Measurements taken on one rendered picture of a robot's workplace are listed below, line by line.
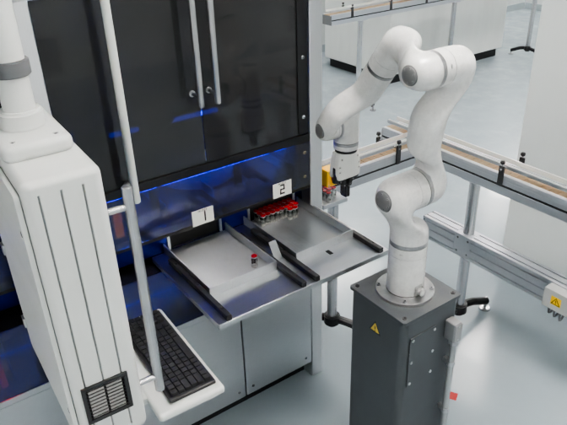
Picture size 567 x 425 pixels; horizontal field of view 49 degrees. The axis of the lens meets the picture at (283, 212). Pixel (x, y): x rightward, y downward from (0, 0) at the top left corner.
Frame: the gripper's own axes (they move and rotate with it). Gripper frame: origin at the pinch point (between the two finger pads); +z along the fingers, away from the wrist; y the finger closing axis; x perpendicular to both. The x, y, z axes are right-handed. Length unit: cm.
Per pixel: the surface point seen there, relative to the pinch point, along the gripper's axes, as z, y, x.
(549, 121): 14, -143, -16
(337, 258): 22.4, 7.2, 5.3
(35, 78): -50, 86, -28
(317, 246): 19.7, 10.6, -1.9
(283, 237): 22.2, 14.0, -17.7
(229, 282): 19, 47, -2
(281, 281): 22.4, 30.8, 4.5
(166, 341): 28, 73, 3
